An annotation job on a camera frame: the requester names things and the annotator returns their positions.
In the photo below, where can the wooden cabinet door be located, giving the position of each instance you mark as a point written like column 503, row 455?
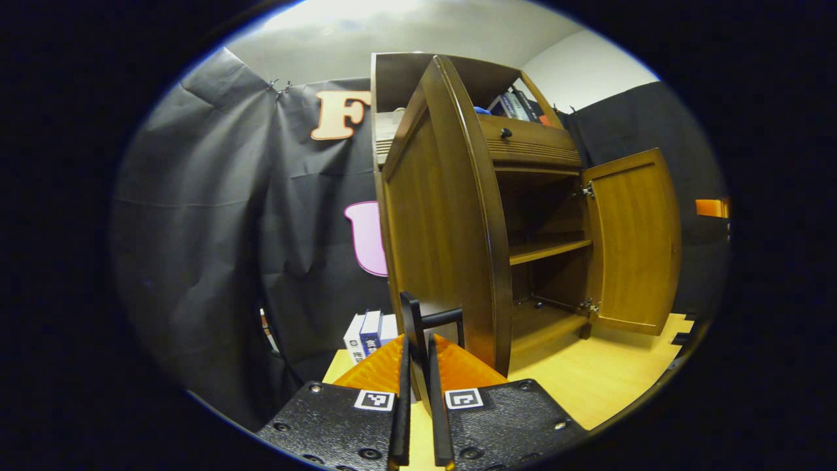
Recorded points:
column 444, row 229
column 634, row 242

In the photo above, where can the blue box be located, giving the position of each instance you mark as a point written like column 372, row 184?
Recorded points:
column 371, row 332

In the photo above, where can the wooden double-door shoe cabinet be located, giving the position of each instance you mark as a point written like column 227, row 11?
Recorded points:
column 549, row 248

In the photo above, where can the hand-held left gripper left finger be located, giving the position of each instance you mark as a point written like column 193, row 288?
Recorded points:
column 400, row 418

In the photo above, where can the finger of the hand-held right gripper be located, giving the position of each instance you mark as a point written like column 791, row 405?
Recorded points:
column 711, row 208

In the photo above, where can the blue folded towel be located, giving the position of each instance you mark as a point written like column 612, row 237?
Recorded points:
column 482, row 110

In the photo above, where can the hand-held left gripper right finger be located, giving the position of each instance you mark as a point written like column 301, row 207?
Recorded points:
column 439, row 425

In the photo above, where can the wooden cabinet drawer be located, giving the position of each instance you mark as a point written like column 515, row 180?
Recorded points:
column 539, row 142

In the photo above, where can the dark spine book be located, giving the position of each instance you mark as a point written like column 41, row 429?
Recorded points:
column 531, row 108

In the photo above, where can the pale spine book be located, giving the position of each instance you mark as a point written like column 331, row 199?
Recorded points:
column 516, row 106

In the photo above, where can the metal door hinge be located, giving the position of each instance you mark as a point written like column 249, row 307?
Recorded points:
column 590, row 306
column 585, row 191

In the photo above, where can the black backdrop cloth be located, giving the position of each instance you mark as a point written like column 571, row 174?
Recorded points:
column 209, row 229

